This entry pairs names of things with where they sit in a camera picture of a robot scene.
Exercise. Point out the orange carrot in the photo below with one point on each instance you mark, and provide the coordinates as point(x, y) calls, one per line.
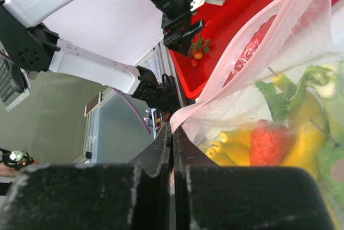
point(269, 144)

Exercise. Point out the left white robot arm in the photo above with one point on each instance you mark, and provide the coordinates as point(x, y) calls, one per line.
point(98, 40)

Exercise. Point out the red plastic tray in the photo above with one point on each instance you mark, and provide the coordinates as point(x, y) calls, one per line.
point(221, 25)

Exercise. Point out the clear zip top bag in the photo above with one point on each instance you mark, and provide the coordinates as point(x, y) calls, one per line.
point(285, 37)

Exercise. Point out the green celery stalk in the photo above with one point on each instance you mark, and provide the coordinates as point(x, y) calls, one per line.
point(326, 83)

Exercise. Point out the yellow banana bunch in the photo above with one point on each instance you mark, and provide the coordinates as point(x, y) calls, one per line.
point(300, 112)

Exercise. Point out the red strawberries with leaves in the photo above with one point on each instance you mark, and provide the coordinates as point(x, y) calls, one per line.
point(198, 49)

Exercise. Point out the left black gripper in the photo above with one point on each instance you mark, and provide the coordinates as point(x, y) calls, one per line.
point(178, 33)

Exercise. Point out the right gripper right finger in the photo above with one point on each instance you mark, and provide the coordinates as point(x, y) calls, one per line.
point(208, 196)

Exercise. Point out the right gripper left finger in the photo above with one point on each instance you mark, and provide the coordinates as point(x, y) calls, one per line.
point(132, 195)

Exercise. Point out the white slotted cable duct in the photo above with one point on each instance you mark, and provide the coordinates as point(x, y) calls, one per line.
point(91, 135)

